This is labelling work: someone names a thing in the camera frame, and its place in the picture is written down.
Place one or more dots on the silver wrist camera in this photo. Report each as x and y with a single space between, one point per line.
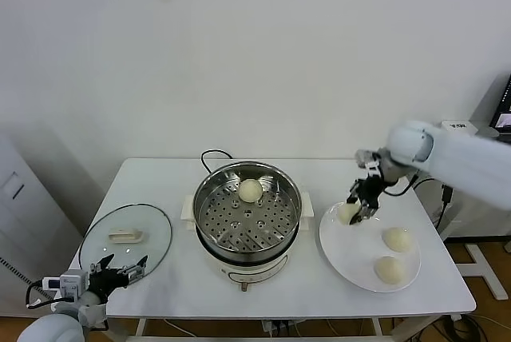
364 157
72 283

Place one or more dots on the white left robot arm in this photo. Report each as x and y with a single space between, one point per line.
48 328

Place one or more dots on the cream electric cooker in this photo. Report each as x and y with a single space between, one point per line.
255 274

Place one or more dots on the grey round desk object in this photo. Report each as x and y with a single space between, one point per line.
489 133

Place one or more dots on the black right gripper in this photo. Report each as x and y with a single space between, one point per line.
370 192

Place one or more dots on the dark laptop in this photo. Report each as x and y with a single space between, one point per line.
504 98

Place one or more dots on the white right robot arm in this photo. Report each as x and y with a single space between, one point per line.
459 158

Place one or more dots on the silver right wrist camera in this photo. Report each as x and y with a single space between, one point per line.
364 157

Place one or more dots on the grey cabinet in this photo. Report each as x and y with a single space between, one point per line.
24 218

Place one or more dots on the white round plate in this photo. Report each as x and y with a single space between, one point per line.
359 262

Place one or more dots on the perforated steel steamer basket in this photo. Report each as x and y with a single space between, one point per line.
247 222

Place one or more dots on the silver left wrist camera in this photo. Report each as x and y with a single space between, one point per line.
72 283

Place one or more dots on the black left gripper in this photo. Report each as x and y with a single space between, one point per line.
108 280

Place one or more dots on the white table frame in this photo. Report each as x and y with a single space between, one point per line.
139 326

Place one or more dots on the white steamed baozi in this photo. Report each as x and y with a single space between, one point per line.
345 214
390 270
250 191
397 240

